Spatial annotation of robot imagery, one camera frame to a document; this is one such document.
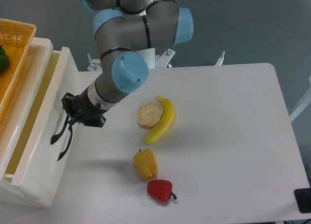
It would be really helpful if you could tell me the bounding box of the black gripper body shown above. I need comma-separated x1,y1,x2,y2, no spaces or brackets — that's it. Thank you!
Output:
72,89,106,128

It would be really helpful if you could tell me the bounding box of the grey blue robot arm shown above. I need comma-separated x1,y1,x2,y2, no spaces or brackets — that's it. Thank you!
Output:
62,0,194,127

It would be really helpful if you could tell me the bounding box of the white drawer cabinet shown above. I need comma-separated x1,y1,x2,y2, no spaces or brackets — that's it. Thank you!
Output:
0,37,53,207

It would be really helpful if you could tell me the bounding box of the pale round bread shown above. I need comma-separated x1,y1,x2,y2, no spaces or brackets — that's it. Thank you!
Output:
137,103,164,128

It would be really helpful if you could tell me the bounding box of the yellow toy bell pepper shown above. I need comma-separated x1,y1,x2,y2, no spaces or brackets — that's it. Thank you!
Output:
133,148,158,180

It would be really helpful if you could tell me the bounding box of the green toy pepper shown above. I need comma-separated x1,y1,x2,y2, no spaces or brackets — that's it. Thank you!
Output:
0,45,9,72

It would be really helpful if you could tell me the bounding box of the yellow toy banana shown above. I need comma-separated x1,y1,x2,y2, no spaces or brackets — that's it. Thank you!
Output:
144,96,174,145

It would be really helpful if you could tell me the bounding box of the orange woven basket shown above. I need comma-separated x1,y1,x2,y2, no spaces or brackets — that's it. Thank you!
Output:
0,18,36,119

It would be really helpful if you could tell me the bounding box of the red toy bell pepper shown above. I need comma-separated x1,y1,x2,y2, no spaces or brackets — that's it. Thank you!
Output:
146,179,177,202

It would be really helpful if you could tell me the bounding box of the black device at edge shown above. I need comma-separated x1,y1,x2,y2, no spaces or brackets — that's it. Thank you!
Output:
294,188,311,213

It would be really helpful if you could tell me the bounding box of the black lower drawer handle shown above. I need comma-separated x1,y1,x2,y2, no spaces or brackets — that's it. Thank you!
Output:
57,124,73,161

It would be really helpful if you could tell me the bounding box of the white frame at right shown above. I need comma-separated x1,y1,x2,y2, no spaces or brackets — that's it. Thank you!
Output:
289,76,311,122

